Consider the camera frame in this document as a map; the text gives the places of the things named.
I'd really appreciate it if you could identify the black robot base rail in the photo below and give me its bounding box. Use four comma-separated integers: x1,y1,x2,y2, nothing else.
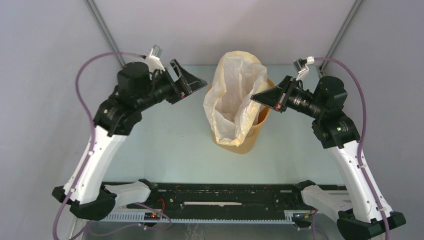
109,179,352,229

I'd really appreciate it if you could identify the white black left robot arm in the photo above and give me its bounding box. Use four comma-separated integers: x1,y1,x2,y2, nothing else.
52,59,207,221

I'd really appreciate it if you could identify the small electronics board with leds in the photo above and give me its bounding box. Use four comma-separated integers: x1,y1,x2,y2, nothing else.
143,212,161,221

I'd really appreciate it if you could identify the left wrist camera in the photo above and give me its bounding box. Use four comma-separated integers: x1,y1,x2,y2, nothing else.
144,45,165,73

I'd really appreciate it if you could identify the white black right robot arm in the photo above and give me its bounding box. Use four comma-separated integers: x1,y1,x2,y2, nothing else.
251,76,406,240

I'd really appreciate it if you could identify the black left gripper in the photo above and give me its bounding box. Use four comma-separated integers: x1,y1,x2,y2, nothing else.
137,59,208,111

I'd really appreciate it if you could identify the translucent cream trash bag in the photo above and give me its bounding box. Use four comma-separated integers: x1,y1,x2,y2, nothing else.
203,51,271,147

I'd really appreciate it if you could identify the aluminium frame post right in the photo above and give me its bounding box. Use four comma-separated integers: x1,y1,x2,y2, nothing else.
325,0,365,58

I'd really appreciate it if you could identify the aluminium frame post left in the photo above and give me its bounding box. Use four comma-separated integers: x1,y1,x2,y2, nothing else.
84,0,120,52

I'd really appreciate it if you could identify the orange slotted plastic trash bin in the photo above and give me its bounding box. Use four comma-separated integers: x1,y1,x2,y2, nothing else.
203,76,275,154

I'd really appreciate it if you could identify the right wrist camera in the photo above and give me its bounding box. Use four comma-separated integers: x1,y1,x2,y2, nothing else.
293,56,315,81

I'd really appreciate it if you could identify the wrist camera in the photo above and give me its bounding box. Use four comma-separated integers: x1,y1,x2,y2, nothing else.
144,45,165,73
293,56,315,81

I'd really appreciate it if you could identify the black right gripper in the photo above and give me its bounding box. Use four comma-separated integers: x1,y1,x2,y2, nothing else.
251,75,324,119

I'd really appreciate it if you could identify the aluminium frame post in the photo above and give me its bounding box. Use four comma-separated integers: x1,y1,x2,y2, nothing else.
84,0,120,52
325,0,365,58

